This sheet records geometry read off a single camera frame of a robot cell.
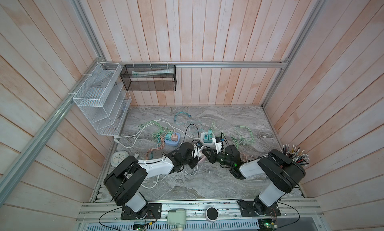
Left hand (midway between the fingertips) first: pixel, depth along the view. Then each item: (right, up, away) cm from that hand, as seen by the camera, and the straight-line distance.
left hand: (197, 157), depth 88 cm
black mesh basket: (-29, +49, +2) cm, 57 cm away
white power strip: (+7, +7, +7) cm, 12 cm away
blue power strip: (-17, +8, +8) cm, 21 cm away
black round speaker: (+6, -22, -19) cm, 29 cm away
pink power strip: (+4, -2, +2) cm, 5 cm away
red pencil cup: (+55, +2, -11) cm, 56 cm away
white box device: (-11, -23, -19) cm, 32 cm away
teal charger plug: (+6, +11, +5) cm, 13 cm away
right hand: (+3, +3, 0) cm, 5 cm away
